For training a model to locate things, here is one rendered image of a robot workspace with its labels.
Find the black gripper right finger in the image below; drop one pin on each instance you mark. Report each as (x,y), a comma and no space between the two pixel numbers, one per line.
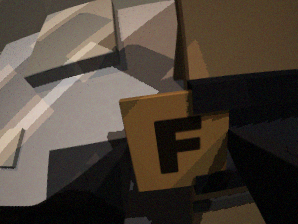
(270,172)

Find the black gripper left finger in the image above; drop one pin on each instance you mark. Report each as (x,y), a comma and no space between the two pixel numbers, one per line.
(98,196)

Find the tan wooden board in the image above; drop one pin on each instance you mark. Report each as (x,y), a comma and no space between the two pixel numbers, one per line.
(240,55)

